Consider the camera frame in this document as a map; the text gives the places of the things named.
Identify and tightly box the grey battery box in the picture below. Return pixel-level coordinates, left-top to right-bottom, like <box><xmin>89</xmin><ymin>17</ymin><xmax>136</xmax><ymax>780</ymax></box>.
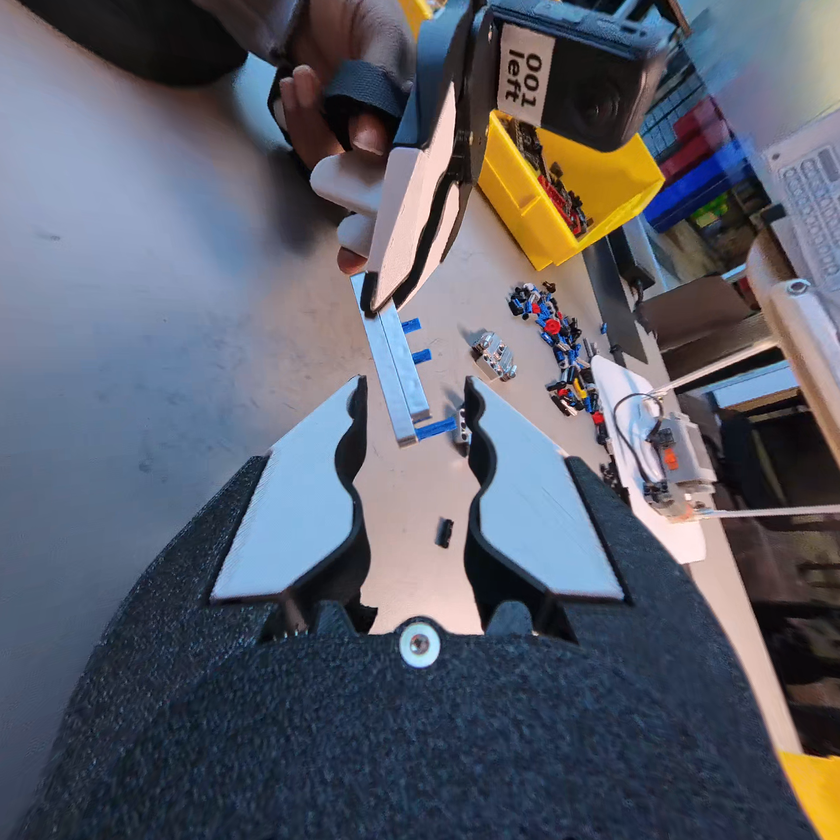
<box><xmin>646</xmin><ymin>413</ymin><xmax>716</xmax><ymax>490</ymax></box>

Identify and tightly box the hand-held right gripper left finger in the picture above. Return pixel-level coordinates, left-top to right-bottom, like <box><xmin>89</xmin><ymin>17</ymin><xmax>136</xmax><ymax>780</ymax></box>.
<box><xmin>210</xmin><ymin>376</ymin><xmax>379</xmax><ymax>634</ymax></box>

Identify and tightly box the pile of black pins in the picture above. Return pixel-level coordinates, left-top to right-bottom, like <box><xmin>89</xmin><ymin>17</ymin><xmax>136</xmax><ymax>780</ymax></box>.
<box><xmin>597</xmin><ymin>456</ymin><xmax>634</xmax><ymax>500</ymax></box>

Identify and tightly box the short grey perforated beam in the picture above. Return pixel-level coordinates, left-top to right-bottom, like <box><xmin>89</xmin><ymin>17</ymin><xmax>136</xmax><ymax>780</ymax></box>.
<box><xmin>375</xmin><ymin>301</ymin><xmax>432</xmax><ymax>422</ymax></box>

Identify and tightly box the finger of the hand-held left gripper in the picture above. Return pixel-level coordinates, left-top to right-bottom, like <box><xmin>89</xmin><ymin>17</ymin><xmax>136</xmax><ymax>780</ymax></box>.
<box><xmin>361</xmin><ymin>84</ymin><xmax>462</xmax><ymax>315</ymax></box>
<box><xmin>392</xmin><ymin>177</ymin><xmax>475</xmax><ymax>312</ymax></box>

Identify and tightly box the stack of blue and red bins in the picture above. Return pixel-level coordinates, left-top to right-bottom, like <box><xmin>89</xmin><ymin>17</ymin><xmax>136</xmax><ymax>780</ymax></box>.
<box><xmin>640</xmin><ymin>39</ymin><xmax>772</xmax><ymax>234</ymax></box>

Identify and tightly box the long grey beam with pins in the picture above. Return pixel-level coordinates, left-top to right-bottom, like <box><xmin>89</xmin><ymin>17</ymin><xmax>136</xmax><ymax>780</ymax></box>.
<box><xmin>350</xmin><ymin>271</ymin><xmax>459</xmax><ymax>450</ymax></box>

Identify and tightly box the brown wooden panel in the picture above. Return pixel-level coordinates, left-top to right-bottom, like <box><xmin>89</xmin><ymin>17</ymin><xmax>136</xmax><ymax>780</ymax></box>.
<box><xmin>646</xmin><ymin>276</ymin><xmax>775</xmax><ymax>382</ymax></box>

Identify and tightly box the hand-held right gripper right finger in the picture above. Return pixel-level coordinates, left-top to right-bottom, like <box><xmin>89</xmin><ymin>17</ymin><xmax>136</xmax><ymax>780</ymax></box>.
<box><xmin>463</xmin><ymin>376</ymin><xmax>626</xmax><ymax>632</ymax></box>

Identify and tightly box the grey motor with orange end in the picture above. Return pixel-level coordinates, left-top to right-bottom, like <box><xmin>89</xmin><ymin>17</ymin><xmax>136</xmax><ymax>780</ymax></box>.
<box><xmin>642</xmin><ymin>479</ymin><xmax>713</xmax><ymax>522</ymax></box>

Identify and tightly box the person's black clothing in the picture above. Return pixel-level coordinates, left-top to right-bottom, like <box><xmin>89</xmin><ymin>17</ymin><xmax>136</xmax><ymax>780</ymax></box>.
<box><xmin>20</xmin><ymin>0</ymin><xmax>250</xmax><ymax>86</ymax></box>

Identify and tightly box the pile of small mixed pieces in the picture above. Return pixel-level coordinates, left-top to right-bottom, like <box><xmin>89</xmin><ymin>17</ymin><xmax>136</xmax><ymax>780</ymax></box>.
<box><xmin>505</xmin><ymin>281</ymin><xmax>614</xmax><ymax>447</ymax></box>

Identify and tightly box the person's left hand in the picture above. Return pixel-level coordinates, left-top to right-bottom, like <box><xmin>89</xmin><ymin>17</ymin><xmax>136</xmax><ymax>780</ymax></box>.
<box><xmin>276</xmin><ymin>0</ymin><xmax>421</xmax><ymax>277</ymax></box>

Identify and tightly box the black motor cable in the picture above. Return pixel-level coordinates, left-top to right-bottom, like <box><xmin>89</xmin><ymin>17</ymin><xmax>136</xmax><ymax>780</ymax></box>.
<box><xmin>613</xmin><ymin>392</ymin><xmax>664</xmax><ymax>487</ymax></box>

